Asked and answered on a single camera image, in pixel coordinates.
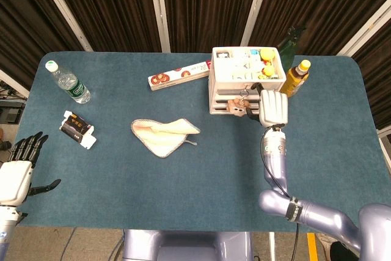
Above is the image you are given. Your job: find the plush toy keychain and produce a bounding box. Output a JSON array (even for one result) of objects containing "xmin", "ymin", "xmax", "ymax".
[{"xmin": 227, "ymin": 89, "xmax": 252, "ymax": 118}]

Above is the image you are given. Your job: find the white slotted frame post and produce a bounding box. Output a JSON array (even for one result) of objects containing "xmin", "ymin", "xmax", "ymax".
[
  {"xmin": 147, "ymin": 0, "xmax": 171, "ymax": 53},
  {"xmin": 240, "ymin": 0, "xmax": 271, "ymax": 47},
  {"xmin": 335, "ymin": 0, "xmax": 391, "ymax": 57},
  {"xmin": 32, "ymin": 0, "xmax": 94, "ymax": 53}
]

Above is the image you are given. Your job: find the long white cling film box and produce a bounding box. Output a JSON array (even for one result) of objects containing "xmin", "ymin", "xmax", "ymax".
[{"xmin": 148, "ymin": 60, "xmax": 213, "ymax": 92}]

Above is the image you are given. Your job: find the yellow tea bottle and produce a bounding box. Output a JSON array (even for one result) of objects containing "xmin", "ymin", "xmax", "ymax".
[{"xmin": 279, "ymin": 59, "xmax": 312, "ymax": 98}]

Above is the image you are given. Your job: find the clear water bottle green label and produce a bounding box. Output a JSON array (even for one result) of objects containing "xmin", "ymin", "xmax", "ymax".
[{"xmin": 45, "ymin": 60, "xmax": 92, "ymax": 105}]

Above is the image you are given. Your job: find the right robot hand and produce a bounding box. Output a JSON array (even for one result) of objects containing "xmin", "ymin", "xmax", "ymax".
[{"xmin": 245, "ymin": 82, "xmax": 290, "ymax": 128}]

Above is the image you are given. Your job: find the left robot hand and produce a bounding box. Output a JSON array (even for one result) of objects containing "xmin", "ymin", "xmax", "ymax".
[{"xmin": 0, "ymin": 131, "xmax": 62, "ymax": 207}]

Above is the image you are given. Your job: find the pink white dish cloth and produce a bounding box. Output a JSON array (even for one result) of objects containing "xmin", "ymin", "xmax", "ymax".
[{"xmin": 130, "ymin": 117, "xmax": 202, "ymax": 159}]

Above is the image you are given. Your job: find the silver robot torso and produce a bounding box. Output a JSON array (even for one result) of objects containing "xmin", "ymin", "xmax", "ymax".
[{"xmin": 122, "ymin": 229, "xmax": 254, "ymax": 261}]

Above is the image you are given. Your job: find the white plastic drawer organizer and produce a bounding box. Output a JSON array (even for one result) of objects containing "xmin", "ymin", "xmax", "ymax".
[{"xmin": 208, "ymin": 46, "xmax": 287, "ymax": 116}]

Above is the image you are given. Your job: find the black arm strap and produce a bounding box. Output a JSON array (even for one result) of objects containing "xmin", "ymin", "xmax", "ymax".
[{"xmin": 285, "ymin": 196, "xmax": 304, "ymax": 222}]

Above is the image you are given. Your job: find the dark brown curtain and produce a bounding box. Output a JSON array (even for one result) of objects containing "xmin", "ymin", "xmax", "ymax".
[{"xmin": 0, "ymin": 0, "xmax": 391, "ymax": 130}]

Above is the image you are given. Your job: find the black white small carton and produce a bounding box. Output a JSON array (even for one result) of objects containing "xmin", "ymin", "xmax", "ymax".
[{"xmin": 58, "ymin": 110, "xmax": 98, "ymax": 151}]

